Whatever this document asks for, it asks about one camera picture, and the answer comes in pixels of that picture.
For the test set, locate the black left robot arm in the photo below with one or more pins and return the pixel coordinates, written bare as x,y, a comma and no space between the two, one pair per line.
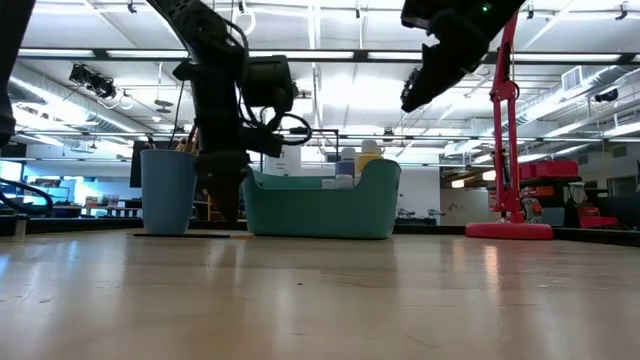
210,45

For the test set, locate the large yellow paint bottle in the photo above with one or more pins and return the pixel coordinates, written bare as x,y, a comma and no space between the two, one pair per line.
369,155

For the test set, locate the blue plastic cup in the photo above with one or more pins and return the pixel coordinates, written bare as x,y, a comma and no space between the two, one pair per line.
167,195

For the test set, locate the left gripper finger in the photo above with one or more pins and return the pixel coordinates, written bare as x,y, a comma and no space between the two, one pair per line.
222,185

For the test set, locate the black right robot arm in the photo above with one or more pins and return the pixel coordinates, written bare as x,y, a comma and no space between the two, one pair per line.
465,20

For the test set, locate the small black paint bottle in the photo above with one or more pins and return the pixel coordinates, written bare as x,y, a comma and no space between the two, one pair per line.
345,181

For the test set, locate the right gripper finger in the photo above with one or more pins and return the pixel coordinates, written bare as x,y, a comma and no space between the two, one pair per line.
411,97

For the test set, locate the white sign board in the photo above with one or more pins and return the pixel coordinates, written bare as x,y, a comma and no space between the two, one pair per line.
287,160

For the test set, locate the black ceiling spotlight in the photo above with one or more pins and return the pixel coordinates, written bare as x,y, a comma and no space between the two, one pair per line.
606,95
100,86

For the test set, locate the red desk lamp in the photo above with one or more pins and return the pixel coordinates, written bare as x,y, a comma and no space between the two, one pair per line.
507,230

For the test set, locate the black monitor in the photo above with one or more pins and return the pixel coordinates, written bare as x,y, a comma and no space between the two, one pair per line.
136,167

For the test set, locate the teal plastic bin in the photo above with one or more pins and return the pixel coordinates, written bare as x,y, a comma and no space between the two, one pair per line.
320,210

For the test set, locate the small brown paint bottle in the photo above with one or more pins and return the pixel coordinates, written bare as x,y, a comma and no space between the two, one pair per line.
329,184

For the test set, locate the LED light bar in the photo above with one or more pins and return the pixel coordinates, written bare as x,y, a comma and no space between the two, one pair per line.
350,55

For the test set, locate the silver ventilation duct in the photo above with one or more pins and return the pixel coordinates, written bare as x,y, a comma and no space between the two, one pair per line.
40,95

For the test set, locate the large purple paint bottle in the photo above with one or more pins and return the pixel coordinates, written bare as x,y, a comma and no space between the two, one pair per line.
346,165

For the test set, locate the red tool cart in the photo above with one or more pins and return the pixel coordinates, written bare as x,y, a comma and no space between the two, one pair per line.
565,170

